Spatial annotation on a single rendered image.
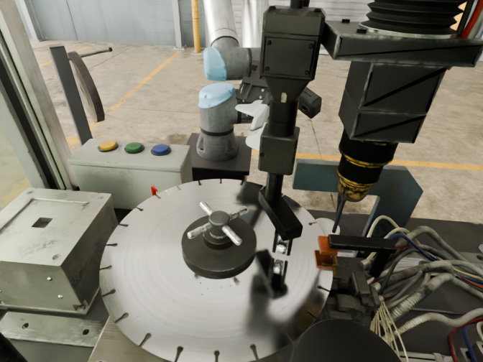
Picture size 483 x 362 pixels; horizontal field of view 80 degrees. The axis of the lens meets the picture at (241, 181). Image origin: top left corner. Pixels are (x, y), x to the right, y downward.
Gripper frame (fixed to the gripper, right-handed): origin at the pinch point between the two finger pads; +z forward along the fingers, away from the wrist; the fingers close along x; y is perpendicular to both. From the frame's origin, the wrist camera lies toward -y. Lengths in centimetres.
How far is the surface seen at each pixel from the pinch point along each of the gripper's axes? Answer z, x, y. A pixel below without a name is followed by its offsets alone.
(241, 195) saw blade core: 8.4, -1.1, 1.2
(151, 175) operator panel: 6.0, -12.7, 27.7
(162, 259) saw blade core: 23.1, 8.7, 6.6
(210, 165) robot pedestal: -9.0, -37.2, 24.4
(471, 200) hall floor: -79, -174, -118
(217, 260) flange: 20.9, 8.5, -0.9
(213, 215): 15.5, 10.1, 1.2
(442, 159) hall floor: -125, -205, -108
